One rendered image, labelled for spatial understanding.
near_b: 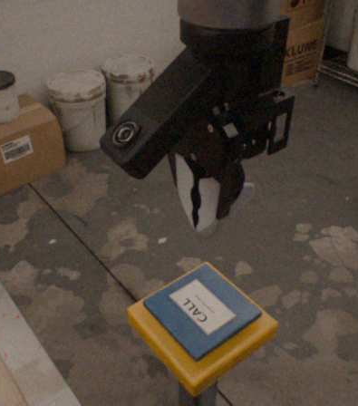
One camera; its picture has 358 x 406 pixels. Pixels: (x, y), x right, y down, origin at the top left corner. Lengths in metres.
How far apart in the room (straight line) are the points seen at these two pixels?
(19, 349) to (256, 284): 1.46
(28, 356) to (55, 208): 1.81
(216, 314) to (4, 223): 1.81
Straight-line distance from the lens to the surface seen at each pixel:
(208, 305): 0.55
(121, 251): 2.01
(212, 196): 0.41
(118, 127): 0.36
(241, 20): 0.34
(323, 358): 1.73
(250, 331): 0.55
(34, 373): 0.49
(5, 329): 0.53
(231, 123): 0.37
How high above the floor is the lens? 1.39
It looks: 39 degrees down
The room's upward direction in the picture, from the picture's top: straight up
